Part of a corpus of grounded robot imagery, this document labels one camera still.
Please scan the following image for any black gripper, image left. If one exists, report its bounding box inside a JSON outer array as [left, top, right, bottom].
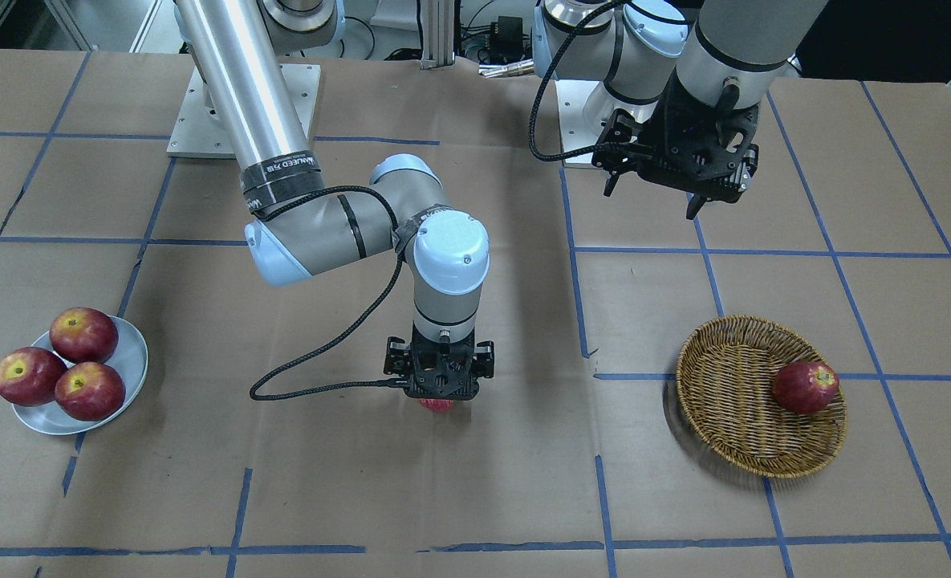
[[384, 327, 496, 400]]

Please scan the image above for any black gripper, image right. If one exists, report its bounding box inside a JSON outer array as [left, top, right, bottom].
[[591, 77, 760, 221]]

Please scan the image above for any red yellow streaked apple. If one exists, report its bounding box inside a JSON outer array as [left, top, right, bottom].
[[419, 398, 454, 414]]

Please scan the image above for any silver robot arm, image left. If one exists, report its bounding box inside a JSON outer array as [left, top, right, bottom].
[[177, 1, 494, 400]]

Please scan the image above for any brown wicker basket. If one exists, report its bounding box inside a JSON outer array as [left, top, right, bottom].
[[676, 315, 848, 479]]

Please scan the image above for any dark red apple in basket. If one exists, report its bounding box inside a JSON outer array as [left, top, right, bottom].
[[772, 361, 839, 416]]

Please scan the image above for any light blue plate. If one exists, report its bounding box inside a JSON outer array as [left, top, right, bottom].
[[11, 315, 148, 435]]

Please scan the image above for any red apple, plate front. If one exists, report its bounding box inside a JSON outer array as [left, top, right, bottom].
[[55, 361, 126, 421]]

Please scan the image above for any red apple, plate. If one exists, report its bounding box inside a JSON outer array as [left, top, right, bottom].
[[48, 307, 119, 363], [0, 347, 67, 407], [55, 361, 126, 421]]

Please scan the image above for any red apple, plate top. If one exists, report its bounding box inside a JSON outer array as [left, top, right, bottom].
[[48, 307, 119, 363]]

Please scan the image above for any black power adapter box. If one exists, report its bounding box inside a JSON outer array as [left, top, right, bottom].
[[487, 15, 524, 62]]

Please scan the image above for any black braided cable, image right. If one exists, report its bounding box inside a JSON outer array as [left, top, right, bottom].
[[527, 0, 644, 164]]

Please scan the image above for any black braided cable, image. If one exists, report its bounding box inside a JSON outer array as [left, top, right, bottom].
[[249, 185, 408, 402], [527, 0, 644, 164]]

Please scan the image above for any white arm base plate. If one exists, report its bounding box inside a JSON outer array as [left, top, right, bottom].
[[555, 79, 625, 153], [166, 63, 321, 160]]

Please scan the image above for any black braided cable, image left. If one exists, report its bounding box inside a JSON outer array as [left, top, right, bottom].
[[249, 185, 408, 402]]

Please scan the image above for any aluminium frame post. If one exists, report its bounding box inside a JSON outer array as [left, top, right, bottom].
[[414, 1, 460, 70]]

